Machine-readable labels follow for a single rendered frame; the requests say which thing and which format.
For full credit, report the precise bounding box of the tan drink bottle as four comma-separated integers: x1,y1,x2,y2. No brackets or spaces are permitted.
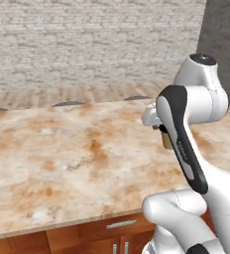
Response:
160,130,173,150

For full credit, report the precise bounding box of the silver drawer handle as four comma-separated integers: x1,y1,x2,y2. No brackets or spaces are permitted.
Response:
105,219,138,230

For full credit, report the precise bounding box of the wooden drawer front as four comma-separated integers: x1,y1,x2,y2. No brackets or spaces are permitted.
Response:
201,209,218,236
78,212,157,238

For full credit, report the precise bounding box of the wooden cupboard door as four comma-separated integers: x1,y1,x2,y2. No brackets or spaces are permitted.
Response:
119,230,157,254
0,230,52,254
45,235,122,254

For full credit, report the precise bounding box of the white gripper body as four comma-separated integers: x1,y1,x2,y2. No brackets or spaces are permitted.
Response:
141,101,163,129

